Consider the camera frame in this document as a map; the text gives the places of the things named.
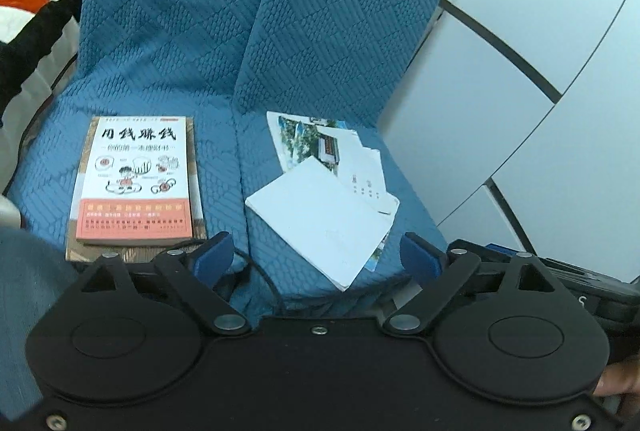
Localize white booklet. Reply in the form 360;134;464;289
244;155;394;293

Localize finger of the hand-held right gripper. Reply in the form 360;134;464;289
482;242;541;264

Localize brown cover book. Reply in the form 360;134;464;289
65;117;208;264

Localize blue covered sofa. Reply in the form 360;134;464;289
0;0;461;322

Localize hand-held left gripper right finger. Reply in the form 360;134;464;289
387;233;558;336

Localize white orange book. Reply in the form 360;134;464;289
75;115;196;248

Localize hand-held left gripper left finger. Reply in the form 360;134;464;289
80;233;251;336

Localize person's right hand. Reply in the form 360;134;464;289
594;358;640;398

